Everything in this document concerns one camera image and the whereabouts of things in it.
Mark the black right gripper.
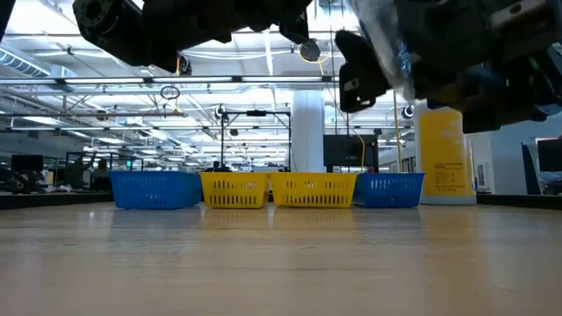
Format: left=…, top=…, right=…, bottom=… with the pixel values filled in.
left=394, top=0, right=562, bottom=135

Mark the black monitor on stand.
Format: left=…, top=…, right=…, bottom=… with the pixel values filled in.
left=323, top=133, right=379, bottom=173

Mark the white pillar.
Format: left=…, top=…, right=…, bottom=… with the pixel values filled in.
left=291, top=90, right=326, bottom=173

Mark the yellow white wipes canister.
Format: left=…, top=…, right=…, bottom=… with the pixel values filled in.
left=413, top=99, right=478, bottom=206

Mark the small blue plastic basket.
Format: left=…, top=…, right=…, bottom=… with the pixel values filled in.
left=352, top=172, right=426, bottom=209

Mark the yellow plastic basket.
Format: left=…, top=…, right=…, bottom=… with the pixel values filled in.
left=199, top=171, right=270, bottom=210
left=268, top=171, right=359, bottom=209

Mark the large blue plastic basket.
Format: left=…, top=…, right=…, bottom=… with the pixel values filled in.
left=108, top=170, right=204, bottom=210

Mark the person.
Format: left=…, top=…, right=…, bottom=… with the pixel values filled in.
left=65, top=151, right=97, bottom=190
left=91, top=160, right=112, bottom=190

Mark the yellow cable at monitor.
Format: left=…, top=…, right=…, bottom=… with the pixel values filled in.
left=356, top=133, right=366, bottom=172

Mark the black metal frame rig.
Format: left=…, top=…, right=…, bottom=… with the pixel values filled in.
left=219, top=110, right=292, bottom=173

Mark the black overhead rail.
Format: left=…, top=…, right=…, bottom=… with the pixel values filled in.
left=0, top=75, right=342, bottom=85

